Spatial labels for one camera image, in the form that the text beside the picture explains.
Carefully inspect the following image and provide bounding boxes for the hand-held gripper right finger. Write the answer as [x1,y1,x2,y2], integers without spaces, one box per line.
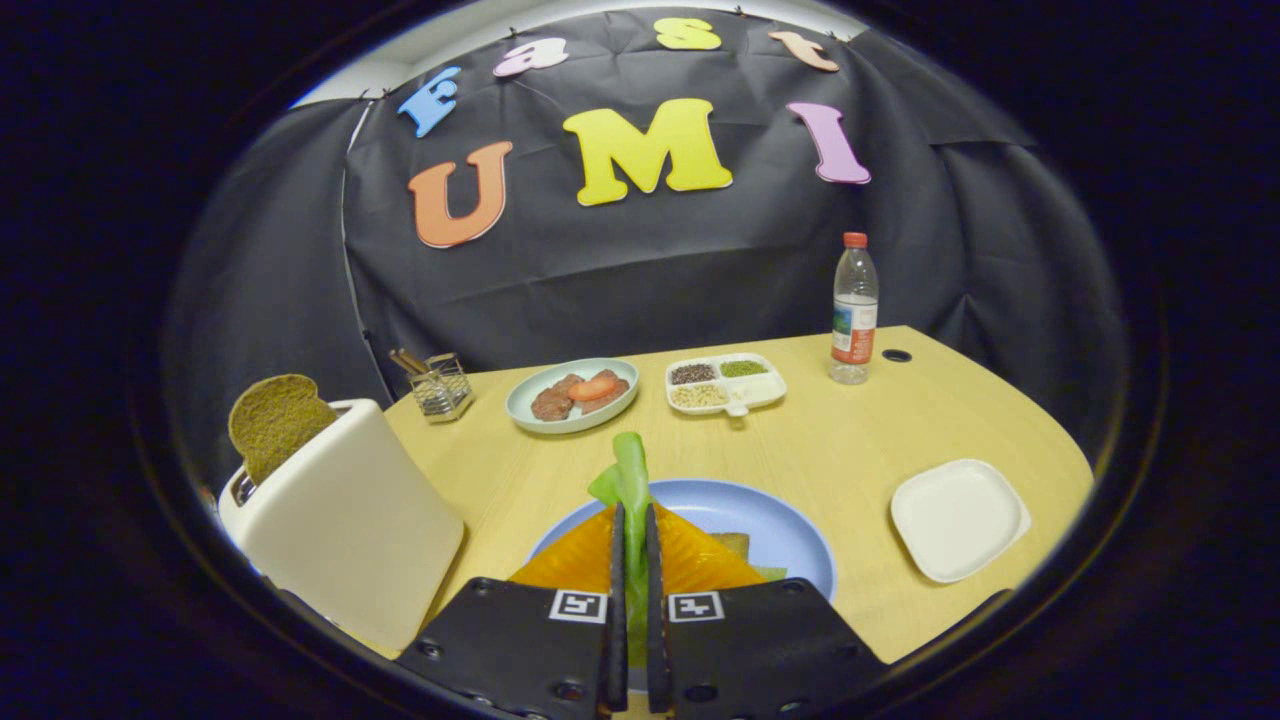
[645,503,889,720]

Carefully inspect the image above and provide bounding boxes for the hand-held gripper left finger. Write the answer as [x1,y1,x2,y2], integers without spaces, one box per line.
[395,503,629,720]

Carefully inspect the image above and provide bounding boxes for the green lettuce leaf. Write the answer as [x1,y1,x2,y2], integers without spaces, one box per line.
[587,431,788,666]

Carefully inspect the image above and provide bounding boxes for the brown bread slice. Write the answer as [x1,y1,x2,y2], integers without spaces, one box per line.
[228,374,339,487]

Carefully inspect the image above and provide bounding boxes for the blue round plate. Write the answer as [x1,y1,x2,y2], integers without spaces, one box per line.
[527,479,837,603]

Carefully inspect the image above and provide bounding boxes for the brown meat slice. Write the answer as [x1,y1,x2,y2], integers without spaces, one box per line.
[531,374,583,422]
[580,369,632,415]

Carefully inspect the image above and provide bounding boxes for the pale green round plate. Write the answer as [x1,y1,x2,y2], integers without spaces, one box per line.
[505,357,641,435]

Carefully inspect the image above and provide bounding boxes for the white divided dish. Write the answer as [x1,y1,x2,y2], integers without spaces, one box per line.
[665,352,788,418]

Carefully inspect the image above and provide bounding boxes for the white toaster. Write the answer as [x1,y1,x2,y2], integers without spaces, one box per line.
[217,398,467,656]

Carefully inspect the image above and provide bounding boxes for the white square plate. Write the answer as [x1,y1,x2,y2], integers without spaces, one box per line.
[890,459,1033,584]

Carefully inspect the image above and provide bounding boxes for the black backdrop cloth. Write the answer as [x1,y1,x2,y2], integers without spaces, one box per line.
[165,8,1126,491]

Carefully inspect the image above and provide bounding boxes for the clear plastic water bottle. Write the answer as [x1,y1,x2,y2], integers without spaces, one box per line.
[829,232,880,386]

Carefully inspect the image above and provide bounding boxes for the wire mesh holder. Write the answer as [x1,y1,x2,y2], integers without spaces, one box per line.
[410,352,475,424]

